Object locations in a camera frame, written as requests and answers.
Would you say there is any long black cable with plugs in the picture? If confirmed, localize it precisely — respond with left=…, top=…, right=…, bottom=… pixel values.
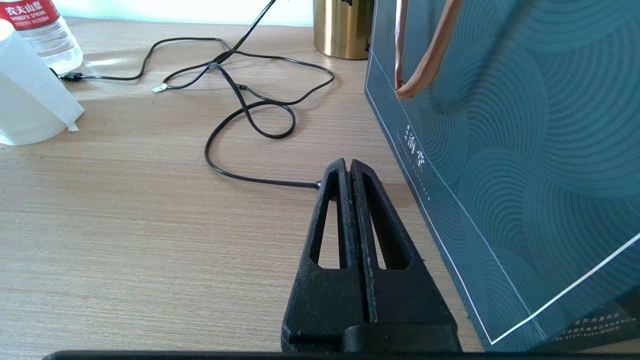
left=50, top=37, right=336, bottom=190

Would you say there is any white toilet paper roll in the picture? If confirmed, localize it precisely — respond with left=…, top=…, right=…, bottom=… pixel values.
left=0, top=20, right=85, bottom=147

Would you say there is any clear water bottle red cap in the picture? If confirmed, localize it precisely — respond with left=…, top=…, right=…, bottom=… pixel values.
left=0, top=0, right=84, bottom=75

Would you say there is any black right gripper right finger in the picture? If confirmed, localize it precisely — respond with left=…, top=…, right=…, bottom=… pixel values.
left=350, top=159, right=462, bottom=352

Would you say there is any dark teal paper gift bag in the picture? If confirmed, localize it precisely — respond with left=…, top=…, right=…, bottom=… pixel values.
left=364, top=0, right=640, bottom=351

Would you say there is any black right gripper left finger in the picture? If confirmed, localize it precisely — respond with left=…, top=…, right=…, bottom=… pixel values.
left=281, top=158, right=370, bottom=352

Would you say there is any black cable with silver tip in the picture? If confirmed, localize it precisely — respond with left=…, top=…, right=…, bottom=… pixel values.
left=152, top=0, right=278, bottom=93

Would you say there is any brass desk lamp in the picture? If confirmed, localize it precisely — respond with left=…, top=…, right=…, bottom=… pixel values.
left=313, top=0, right=376, bottom=60

